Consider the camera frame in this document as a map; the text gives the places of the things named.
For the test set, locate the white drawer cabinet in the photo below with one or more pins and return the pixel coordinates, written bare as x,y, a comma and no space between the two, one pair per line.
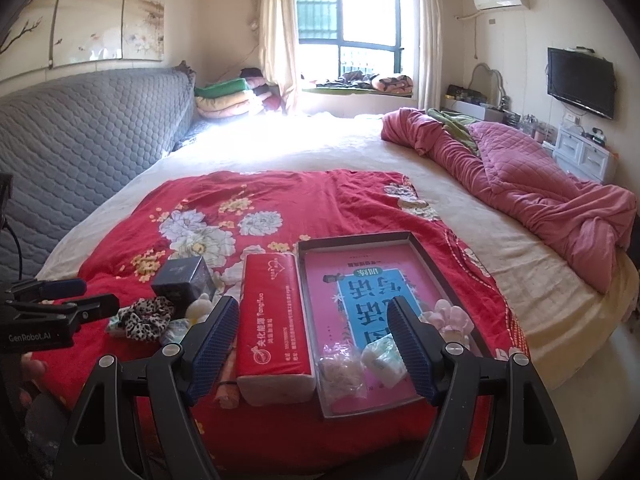
585,152

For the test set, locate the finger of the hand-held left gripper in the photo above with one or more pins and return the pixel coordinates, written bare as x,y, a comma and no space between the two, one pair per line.
60,287
90,310

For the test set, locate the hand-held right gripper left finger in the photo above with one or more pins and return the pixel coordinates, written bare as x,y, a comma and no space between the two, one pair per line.
215,345

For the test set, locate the black television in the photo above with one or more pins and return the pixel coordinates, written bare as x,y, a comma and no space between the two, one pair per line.
580,82

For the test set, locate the pink book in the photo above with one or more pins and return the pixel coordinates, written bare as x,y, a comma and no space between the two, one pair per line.
350,320

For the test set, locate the stack of folded blankets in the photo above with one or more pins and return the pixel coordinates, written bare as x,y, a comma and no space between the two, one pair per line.
220,97

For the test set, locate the clear plastic bag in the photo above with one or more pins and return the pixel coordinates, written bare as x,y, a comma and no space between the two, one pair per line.
340,372

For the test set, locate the long red tissue pack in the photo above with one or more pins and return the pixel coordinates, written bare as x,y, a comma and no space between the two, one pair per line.
270,310

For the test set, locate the grey quilted headboard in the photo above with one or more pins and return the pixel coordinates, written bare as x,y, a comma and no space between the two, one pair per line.
75,135

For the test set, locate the red floral blanket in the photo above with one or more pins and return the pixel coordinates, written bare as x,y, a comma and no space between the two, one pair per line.
300,200

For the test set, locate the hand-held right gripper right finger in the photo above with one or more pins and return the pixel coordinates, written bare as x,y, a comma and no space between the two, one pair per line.
410,350

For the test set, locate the leopard print scrunchie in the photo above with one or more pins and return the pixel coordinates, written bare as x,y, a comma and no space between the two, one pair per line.
145,317

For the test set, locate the floral wall poster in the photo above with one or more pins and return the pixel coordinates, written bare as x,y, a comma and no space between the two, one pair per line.
90,10

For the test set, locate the small green tissue pack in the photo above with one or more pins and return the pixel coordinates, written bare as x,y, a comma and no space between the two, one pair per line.
114,327

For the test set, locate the pink quilt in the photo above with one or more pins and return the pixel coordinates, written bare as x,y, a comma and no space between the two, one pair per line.
525,185

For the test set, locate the dark patterned pillow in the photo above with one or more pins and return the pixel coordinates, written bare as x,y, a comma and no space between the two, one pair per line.
200,127

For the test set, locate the cream curtain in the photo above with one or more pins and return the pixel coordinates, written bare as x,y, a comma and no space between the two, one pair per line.
427,35
277,35

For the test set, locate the white floral scrunchie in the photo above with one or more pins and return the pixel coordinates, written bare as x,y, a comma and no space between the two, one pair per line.
450,317

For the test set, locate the green floral tissue pack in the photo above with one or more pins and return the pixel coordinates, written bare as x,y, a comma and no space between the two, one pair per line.
175,332

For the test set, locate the bed with cream sheet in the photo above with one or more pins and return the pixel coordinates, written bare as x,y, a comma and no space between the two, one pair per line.
350,145

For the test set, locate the small barcode tissue pack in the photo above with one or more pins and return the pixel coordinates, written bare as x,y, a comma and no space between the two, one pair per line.
382,360

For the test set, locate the window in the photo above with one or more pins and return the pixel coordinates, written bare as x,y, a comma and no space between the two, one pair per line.
350,25

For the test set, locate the brown patterned blanket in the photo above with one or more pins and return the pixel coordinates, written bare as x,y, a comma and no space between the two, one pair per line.
395,83

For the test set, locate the person's left hand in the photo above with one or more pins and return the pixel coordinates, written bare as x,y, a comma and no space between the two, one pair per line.
32,370

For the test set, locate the vanity mirror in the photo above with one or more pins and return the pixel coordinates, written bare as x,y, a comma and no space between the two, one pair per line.
487,82

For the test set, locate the grey dressing table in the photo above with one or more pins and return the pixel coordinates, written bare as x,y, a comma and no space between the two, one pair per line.
470,109

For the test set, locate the green cloth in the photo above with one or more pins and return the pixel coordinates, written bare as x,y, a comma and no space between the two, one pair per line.
455,127

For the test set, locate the dark shiny box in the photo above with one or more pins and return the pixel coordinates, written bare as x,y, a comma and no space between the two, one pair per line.
182,280

